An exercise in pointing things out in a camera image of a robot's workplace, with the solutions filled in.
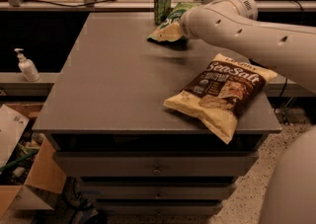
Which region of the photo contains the green soda can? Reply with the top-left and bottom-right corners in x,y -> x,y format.
154,0 -> 171,25

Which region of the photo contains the sea salt chip bag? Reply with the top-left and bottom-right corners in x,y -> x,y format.
164,54 -> 277,144

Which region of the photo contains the green rice chip bag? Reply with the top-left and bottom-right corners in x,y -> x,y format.
147,3 -> 198,42

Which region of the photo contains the open cardboard box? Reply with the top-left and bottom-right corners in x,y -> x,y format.
0,104 -> 66,218

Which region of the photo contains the black cable on ledge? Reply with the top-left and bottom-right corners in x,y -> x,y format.
0,0 -> 119,8

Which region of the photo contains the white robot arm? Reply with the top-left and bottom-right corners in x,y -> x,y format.
180,0 -> 316,224

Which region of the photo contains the white pump dispenser bottle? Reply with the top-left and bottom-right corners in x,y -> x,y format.
14,48 -> 40,82

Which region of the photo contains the grey drawer cabinet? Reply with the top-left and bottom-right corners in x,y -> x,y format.
34,13 -> 280,216

